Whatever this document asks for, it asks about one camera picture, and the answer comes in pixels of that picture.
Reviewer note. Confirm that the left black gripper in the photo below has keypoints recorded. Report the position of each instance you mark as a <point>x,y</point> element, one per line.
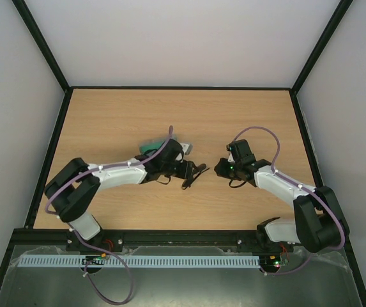
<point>186,173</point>

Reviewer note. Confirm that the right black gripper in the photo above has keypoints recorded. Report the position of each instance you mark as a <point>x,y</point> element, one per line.
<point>225,168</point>

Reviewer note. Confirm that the dark aviator sunglasses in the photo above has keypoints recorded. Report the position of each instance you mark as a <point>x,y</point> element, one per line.
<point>193,173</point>

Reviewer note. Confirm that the grey glasses case green lining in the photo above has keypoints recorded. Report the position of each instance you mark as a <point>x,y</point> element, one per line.
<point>156,143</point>

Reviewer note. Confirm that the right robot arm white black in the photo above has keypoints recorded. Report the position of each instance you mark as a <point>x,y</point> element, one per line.
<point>318,221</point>

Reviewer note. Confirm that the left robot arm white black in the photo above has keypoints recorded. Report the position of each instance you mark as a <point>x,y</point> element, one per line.
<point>72,190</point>

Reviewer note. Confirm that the right controller board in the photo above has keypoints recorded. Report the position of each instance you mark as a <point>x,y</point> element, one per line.
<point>275,261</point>

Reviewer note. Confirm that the controller board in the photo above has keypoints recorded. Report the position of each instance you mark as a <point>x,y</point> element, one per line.
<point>275,261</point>
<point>95,259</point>

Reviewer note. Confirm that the left controller board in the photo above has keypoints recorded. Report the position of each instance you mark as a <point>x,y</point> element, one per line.
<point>95,259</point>

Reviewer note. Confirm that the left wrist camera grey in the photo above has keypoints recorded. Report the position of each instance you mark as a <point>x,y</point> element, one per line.
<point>186,148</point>

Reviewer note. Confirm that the light blue slotted cable duct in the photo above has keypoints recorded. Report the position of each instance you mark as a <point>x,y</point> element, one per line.
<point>145,261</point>

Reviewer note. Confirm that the black aluminium frame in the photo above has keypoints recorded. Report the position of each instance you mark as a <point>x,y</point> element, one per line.
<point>36,33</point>

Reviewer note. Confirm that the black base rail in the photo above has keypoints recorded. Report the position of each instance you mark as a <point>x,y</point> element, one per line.
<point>248,241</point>

